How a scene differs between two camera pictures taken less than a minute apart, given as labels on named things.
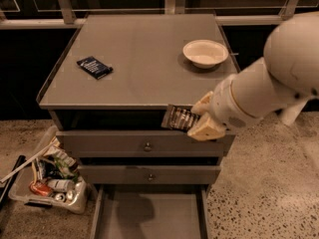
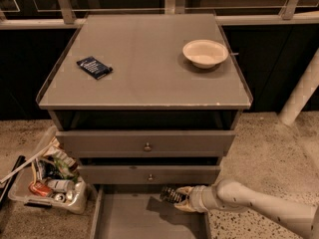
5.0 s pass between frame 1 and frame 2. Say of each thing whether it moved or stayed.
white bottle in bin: stayed
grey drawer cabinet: stayed
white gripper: moved
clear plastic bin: stayed
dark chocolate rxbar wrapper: moved
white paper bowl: stayed
